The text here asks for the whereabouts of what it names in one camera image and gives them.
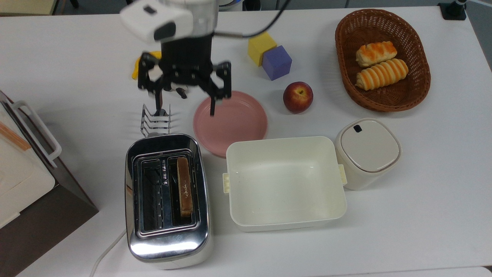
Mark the brown wicker basket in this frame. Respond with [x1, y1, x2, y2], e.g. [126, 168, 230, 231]
[335, 9, 431, 112]

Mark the purple cube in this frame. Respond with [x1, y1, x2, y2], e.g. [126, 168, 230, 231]
[262, 45, 293, 81]

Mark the white rectangular plastic bin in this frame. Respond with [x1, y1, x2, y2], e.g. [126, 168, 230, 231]
[222, 136, 348, 232]

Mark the yellow banana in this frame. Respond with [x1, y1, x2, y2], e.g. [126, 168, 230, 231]
[131, 50, 164, 80]

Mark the white toaster power cord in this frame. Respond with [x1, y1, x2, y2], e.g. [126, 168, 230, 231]
[89, 229, 127, 277]

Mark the striped bread roll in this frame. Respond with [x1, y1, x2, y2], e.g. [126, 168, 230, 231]
[355, 58, 409, 91]

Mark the brown bread slice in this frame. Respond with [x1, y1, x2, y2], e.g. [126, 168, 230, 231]
[176, 156, 193, 218]

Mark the silver cream two-slot toaster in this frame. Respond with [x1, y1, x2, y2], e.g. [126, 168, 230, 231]
[124, 133, 213, 270]

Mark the yellow cube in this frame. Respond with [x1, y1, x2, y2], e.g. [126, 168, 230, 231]
[248, 32, 278, 67]

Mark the brown drawer unit white handle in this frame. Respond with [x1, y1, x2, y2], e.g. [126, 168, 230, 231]
[0, 90, 99, 277]

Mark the black camera stand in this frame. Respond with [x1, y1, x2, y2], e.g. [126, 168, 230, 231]
[438, 0, 467, 20]

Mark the pink plate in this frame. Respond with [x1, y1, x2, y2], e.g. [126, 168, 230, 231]
[193, 90, 268, 158]

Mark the red apple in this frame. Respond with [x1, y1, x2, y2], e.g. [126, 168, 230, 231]
[283, 81, 314, 114]

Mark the beige wooden desk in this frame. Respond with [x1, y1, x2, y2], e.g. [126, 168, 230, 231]
[0, 0, 60, 17]

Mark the panda figurine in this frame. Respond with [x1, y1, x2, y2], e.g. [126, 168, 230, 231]
[163, 83, 189, 99]

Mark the silver metal toast rack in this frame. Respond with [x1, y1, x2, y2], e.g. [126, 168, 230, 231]
[140, 103, 172, 138]

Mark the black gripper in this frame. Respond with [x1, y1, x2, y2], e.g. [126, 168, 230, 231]
[138, 34, 232, 116]

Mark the orange glazed bread roll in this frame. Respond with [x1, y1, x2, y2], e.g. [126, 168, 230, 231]
[355, 41, 397, 68]

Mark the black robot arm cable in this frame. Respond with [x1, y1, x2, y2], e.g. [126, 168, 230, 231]
[213, 0, 291, 39]

